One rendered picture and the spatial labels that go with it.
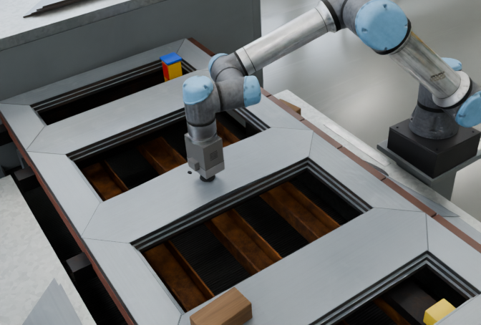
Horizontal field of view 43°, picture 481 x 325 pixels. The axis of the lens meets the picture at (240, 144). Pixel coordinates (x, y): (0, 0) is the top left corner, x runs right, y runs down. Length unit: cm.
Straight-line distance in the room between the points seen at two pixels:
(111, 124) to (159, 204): 43
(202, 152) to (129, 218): 26
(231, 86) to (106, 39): 88
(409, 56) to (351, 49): 244
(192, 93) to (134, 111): 55
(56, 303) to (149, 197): 36
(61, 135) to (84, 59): 42
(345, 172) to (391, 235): 26
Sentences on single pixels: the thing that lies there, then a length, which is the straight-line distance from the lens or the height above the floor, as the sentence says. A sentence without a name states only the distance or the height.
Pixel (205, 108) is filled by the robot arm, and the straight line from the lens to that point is 149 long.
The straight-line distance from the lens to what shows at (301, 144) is 178.
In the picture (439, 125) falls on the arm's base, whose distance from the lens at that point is 197.
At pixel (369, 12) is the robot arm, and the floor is 129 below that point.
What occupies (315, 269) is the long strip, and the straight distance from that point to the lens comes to 143.
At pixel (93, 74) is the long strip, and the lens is 224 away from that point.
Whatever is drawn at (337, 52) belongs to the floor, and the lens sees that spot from 402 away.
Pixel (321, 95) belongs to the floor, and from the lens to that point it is 358.
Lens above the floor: 193
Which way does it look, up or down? 37 degrees down
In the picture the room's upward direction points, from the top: 4 degrees counter-clockwise
